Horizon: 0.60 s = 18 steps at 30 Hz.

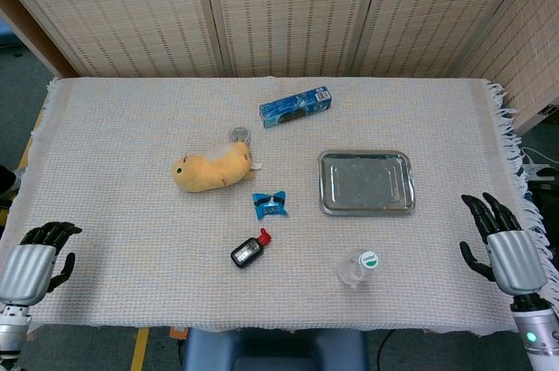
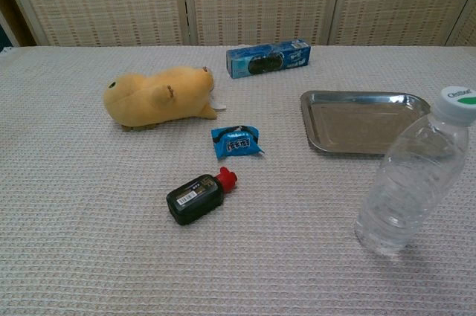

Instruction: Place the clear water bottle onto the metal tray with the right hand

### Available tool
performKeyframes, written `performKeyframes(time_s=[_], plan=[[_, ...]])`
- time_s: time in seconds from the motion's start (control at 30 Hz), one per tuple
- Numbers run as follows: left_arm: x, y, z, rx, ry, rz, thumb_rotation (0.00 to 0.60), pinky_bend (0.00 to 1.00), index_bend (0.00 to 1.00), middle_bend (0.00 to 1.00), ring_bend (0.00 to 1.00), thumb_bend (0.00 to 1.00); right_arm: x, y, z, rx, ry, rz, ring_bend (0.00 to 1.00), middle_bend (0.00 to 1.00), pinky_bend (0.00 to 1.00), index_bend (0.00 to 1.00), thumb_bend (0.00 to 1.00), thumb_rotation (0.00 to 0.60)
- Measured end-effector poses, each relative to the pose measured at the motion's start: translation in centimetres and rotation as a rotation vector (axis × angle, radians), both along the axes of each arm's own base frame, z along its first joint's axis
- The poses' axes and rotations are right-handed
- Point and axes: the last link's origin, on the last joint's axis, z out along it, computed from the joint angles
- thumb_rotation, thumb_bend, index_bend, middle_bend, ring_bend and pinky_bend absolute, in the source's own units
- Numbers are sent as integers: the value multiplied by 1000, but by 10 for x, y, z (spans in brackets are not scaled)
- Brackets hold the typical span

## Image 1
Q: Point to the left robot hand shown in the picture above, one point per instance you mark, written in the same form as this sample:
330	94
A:
27	268

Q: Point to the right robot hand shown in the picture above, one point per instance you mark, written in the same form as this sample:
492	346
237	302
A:
515	259

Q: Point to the transparent plastic bottle white cap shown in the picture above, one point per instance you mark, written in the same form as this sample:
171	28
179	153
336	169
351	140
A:
359	267

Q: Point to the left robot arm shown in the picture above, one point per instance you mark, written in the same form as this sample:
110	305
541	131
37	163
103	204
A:
11	327

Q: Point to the metal rectangular tray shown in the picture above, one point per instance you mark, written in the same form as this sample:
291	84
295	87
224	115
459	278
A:
366	182

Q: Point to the black bottle red cap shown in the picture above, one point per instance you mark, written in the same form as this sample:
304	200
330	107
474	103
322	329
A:
249	251

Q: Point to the yellow plush toy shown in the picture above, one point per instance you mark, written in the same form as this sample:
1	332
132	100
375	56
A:
211	168

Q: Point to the white woven tablecloth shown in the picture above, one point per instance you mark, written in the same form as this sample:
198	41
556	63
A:
262	214

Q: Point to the blue snack packet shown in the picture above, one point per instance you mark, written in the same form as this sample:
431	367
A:
269	205

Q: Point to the blue chair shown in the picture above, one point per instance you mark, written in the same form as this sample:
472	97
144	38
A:
275	351

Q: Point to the blue cookie box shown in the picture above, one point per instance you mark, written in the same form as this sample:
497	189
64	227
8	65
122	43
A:
296	106

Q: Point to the beige folding screen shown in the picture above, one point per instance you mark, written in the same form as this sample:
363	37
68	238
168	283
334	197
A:
279	13

